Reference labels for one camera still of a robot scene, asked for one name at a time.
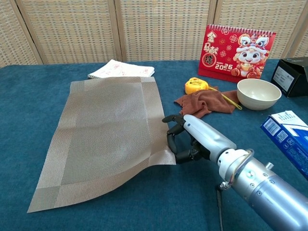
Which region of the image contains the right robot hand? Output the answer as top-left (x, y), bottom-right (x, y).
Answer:
top-left (162, 114), bottom-right (238, 165)

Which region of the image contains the white bowl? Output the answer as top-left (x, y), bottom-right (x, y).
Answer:
top-left (236, 78), bottom-right (282, 111)

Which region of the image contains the grey woven placemat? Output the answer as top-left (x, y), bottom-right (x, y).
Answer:
top-left (26, 76), bottom-right (177, 214)

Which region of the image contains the brown cloth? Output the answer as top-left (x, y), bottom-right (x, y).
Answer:
top-left (173, 89), bottom-right (241, 120)

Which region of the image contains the yellow tape measure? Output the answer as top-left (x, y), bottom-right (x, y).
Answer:
top-left (184, 77), bottom-right (243, 111)

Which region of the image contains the blue and white carton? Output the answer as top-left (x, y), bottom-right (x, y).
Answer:
top-left (260, 110), bottom-right (308, 181)

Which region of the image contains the red 2026 desk calendar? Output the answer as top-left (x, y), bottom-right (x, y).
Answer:
top-left (197, 24), bottom-right (277, 84)

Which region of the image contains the blue felt table cover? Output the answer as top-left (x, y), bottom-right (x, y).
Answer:
top-left (0, 59), bottom-right (308, 231)

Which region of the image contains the black cardboard box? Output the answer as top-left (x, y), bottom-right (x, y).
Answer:
top-left (270, 57), bottom-right (308, 98)

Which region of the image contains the white spiral notebook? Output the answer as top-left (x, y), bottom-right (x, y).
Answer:
top-left (87, 59), bottom-right (155, 79)

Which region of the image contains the woven folding screen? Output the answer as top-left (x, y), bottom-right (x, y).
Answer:
top-left (0, 0), bottom-right (308, 68)

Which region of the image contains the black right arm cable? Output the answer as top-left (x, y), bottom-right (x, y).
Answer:
top-left (216, 184), bottom-right (225, 231)

